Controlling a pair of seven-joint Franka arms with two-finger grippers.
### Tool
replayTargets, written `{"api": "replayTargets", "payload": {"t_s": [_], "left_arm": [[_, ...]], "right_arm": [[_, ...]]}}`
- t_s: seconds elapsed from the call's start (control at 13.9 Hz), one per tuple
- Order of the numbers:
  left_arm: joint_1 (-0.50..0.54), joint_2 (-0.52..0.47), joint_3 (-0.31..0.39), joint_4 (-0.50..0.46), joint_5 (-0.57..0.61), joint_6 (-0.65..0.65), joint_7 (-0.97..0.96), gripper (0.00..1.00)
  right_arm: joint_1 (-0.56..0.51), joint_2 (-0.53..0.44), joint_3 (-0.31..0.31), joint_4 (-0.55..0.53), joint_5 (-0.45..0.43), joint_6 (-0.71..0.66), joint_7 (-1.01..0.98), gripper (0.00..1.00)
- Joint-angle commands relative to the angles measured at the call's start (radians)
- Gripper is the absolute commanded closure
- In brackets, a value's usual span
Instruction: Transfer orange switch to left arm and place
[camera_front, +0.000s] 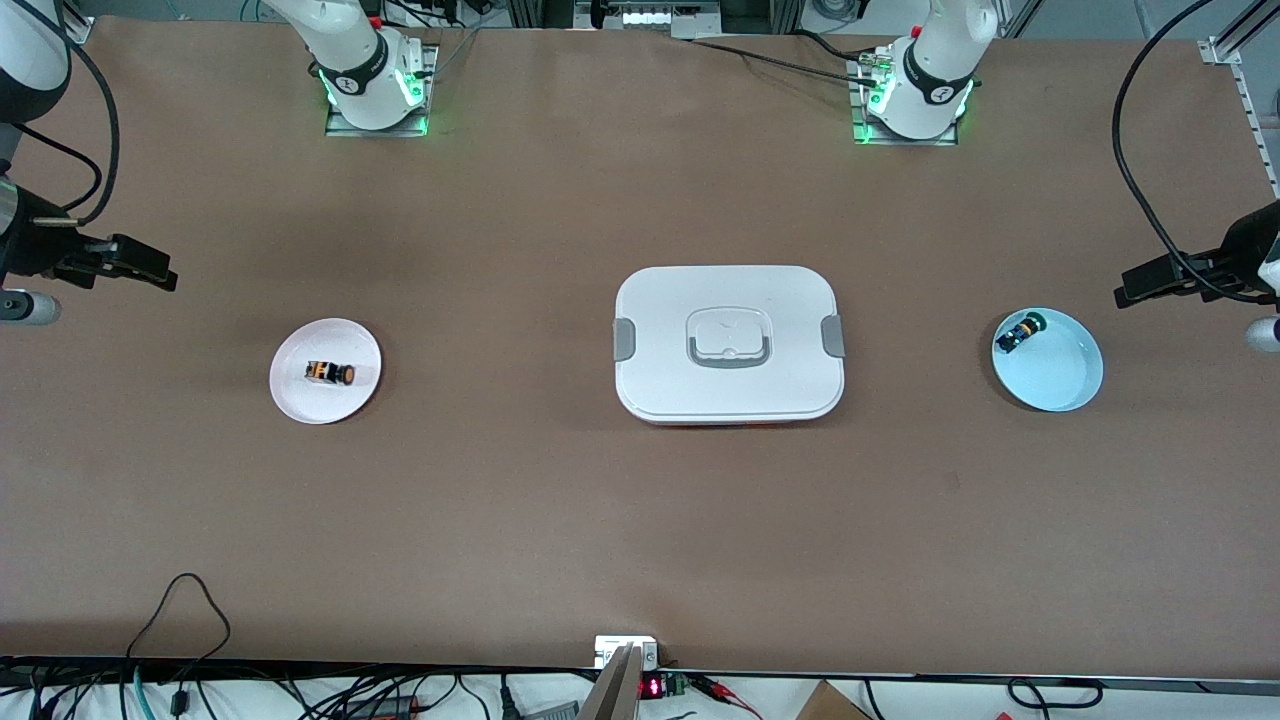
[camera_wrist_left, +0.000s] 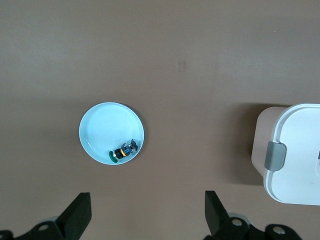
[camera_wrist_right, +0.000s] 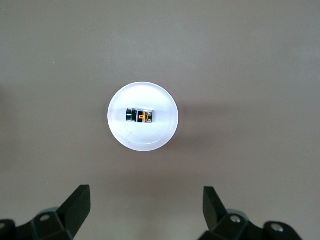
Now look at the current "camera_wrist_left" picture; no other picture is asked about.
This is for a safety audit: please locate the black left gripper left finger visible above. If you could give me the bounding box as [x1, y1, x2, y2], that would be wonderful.
[0, 191, 92, 240]

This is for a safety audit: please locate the white lidded storage box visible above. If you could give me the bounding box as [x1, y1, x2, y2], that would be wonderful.
[251, 103, 320, 206]

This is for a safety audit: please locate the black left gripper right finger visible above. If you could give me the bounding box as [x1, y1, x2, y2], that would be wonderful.
[203, 190, 304, 240]

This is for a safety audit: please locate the light blue round plate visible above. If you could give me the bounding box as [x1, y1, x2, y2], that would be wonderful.
[78, 101, 146, 166]

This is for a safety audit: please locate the green push-button switch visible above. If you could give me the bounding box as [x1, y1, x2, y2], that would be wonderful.
[108, 138, 139, 164]

